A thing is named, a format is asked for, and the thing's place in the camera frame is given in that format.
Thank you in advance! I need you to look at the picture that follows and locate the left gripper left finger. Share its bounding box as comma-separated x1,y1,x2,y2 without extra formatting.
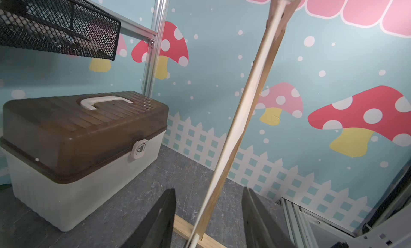
122,189,176,248

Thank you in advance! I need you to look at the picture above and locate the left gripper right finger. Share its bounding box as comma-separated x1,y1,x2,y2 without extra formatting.
241,187,295,248

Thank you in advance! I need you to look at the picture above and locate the brown lid storage box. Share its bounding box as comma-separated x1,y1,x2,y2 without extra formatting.
1,91,169,232

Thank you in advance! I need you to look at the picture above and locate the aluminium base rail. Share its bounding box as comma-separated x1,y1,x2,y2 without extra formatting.
280,198,411,248

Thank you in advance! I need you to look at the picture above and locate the black mesh wall basket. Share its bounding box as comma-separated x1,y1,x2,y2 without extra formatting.
1,0,121,61

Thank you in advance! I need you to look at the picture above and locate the wooden drying rack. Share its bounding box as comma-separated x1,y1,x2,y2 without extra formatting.
171,0,307,248

